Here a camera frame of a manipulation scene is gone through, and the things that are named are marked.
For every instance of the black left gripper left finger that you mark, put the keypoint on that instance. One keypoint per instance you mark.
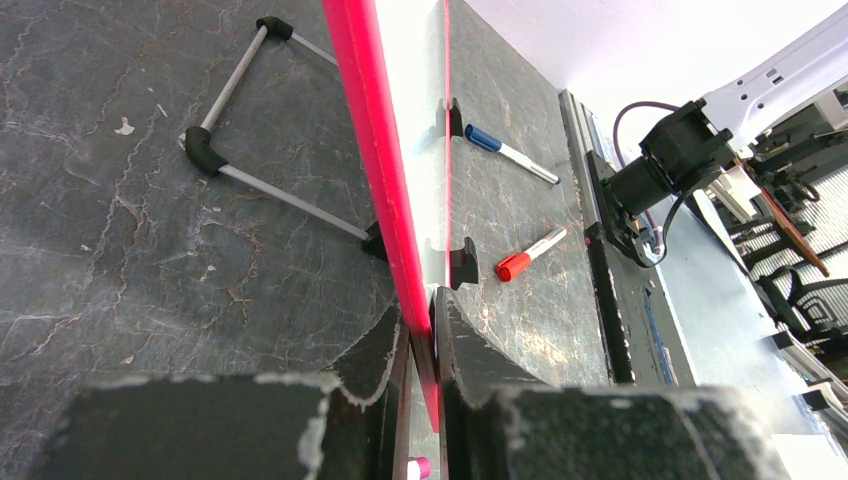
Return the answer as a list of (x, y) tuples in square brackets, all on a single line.
[(341, 422)]

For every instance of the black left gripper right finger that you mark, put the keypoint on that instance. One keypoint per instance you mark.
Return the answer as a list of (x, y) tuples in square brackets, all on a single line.
[(498, 421)]

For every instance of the pink framed whiteboard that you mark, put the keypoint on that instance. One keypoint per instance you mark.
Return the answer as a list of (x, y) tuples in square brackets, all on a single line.
[(356, 37)]

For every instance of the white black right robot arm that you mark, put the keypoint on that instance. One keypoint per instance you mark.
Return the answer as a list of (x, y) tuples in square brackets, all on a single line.
[(687, 149)]

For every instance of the metal whiteboard stand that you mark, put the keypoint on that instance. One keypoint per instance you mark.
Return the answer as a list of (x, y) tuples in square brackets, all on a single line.
[(312, 166)]

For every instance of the purple capped white marker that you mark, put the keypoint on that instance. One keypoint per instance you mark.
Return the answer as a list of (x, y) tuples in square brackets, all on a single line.
[(418, 468)]

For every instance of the red capped white marker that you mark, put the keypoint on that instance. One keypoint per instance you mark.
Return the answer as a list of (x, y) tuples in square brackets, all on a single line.
[(510, 267)]

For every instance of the blue capped white marker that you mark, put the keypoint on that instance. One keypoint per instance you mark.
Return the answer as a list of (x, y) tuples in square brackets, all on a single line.
[(489, 143)]

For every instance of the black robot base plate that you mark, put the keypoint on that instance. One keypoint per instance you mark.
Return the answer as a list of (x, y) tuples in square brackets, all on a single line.
[(642, 340)]

